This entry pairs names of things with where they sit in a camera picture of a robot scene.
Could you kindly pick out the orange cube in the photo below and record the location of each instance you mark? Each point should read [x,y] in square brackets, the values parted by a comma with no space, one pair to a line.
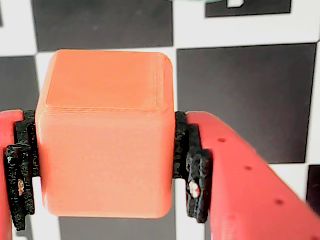
[105,140]

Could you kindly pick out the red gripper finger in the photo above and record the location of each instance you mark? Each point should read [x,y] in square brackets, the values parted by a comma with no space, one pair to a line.
[245,195]
[7,160]

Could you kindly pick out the black white marker board mat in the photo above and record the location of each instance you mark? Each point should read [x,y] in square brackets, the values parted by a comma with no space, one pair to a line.
[245,100]

